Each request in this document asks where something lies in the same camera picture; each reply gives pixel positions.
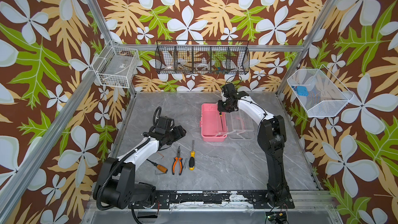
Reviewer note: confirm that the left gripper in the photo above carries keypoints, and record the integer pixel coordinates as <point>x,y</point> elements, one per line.
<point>180,132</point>

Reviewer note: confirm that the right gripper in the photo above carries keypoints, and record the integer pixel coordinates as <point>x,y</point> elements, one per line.
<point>224,107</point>

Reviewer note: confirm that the pink plastic tool box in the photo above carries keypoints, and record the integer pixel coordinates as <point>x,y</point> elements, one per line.
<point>237,126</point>

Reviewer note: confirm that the yellow black nut driver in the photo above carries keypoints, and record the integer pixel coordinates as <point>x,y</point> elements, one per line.
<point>192,158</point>

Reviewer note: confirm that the thin black yellow screwdriver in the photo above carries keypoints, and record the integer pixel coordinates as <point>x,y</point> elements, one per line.
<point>221,123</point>

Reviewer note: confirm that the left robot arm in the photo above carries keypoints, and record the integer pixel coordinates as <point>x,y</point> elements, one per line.
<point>116,186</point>

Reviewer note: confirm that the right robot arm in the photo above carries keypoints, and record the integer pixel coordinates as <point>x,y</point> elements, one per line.
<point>271,138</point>

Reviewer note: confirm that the small silver socket bit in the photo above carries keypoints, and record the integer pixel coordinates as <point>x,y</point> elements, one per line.
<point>185,162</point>

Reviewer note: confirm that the blue object in basket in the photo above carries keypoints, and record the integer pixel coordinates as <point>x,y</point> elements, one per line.
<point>301,91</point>

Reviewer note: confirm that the orange handled pliers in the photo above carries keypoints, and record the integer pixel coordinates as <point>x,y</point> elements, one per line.
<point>177,161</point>

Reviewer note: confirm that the orange handled screwdriver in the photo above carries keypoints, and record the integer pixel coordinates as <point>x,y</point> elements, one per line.
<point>161,168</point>

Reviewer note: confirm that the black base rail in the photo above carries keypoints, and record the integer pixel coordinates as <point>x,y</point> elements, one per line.
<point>167,199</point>

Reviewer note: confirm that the black wire basket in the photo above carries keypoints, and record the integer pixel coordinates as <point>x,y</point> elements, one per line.
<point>202,57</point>

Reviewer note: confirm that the white wire basket left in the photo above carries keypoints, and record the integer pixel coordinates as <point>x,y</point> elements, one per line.
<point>115,66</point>

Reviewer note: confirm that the white wire basket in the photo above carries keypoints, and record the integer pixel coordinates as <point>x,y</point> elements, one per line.
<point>115,66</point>
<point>328,96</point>

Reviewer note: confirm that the white wire basket right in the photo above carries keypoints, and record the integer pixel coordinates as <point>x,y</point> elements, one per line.
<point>328,96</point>

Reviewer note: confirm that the aluminium frame post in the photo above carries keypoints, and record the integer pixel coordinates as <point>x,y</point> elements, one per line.
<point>101,24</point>

